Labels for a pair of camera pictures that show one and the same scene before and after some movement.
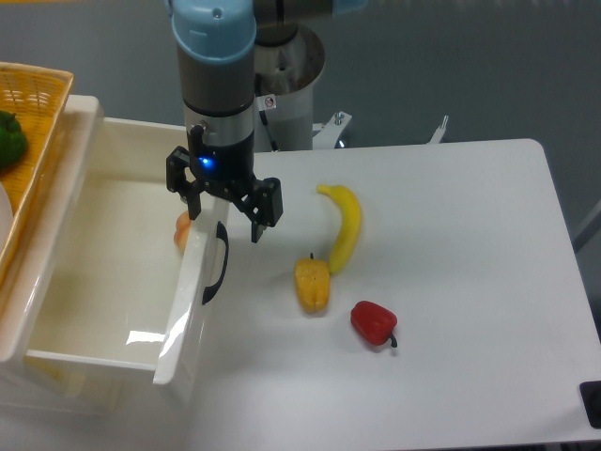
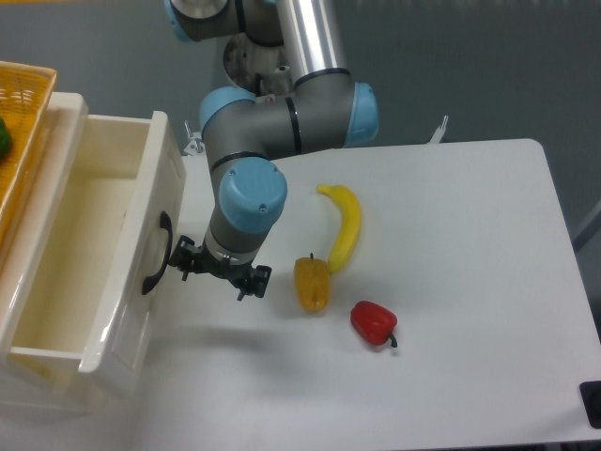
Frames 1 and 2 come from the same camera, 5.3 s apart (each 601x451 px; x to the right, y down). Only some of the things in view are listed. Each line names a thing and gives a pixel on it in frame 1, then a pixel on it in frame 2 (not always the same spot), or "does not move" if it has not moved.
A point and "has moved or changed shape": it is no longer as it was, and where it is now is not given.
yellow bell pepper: x=313 y=282 does not move
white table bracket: x=439 y=132 does not move
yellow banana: x=350 y=227 does not move
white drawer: x=126 y=282 has moved or changed shape
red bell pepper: x=374 y=323 does not move
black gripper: x=228 y=169 to x=248 y=278
